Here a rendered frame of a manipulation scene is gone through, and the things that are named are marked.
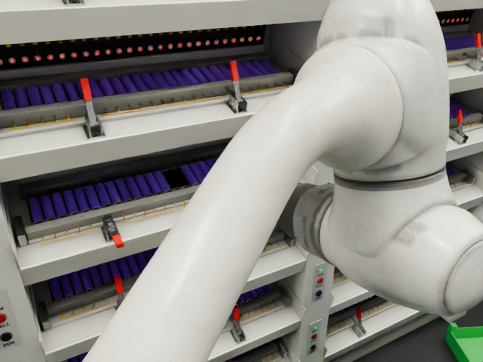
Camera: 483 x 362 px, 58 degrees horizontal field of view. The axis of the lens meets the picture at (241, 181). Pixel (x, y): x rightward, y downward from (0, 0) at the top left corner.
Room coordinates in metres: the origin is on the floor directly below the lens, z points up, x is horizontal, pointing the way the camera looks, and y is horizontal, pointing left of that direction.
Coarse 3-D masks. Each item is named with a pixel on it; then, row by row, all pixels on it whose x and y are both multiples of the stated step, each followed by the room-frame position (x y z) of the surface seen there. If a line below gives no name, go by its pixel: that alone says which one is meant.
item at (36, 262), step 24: (312, 168) 0.86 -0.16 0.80; (24, 216) 0.69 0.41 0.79; (168, 216) 0.73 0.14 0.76; (24, 240) 0.62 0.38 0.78; (48, 240) 0.64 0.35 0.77; (72, 240) 0.65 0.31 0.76; (96, 240) 0.65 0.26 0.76; (144, 240) 0.68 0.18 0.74; (24, 264) 0.58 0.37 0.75; (48, 264) 0.60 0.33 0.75; (72, 264) 0.62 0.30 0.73; (96, 264) 0.64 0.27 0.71
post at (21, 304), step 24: (0, 192) 0.65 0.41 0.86; (0, 216) 0.57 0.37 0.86; (0, 240) 0.57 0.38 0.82; (0, 264) 0.56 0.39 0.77; (0, 288) 0.56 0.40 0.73; (24, 288) 0.58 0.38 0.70; (24, 312) 0.57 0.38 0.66; (24, 336) 0.56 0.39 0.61; (0, 360) 0.54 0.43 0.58; (24, 360) 0.56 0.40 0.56
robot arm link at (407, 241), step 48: (336, 192) 0.36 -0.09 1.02; (384, 192) 0.32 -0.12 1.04; (432, 192) 0.33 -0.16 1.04; (336, 240) 0.35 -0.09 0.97; (384, 240) 0.31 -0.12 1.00; (432, 240) 0.29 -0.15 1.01; (480, 240) 0.29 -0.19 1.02; (384, 288) 0.30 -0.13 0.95; (432, 288) 0.27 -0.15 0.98; (480, 288) 0.27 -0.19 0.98
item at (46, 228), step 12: (168, 192) 0.76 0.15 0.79; (180, 192) 0.77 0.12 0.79; (192, 192) 0.77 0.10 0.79; (120, 204) 0.72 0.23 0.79; (132, 204) 0.72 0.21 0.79; (144, 204) 0.73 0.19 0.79; (156, 204) 0.74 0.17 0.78; (168, 204) 0.75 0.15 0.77; (72, 216) 0.67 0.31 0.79; (84, 216) 0.68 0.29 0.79; (96, 216) 0.68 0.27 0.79; (120, 216) 0.71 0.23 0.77; (144, 216) 0.71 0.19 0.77; (36, 228) 0.64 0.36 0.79; (48, 228) 0.64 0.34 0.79; (60, 228) 0.65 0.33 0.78; (72, 228) 0.66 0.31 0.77; (96, 228) 0.67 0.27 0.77
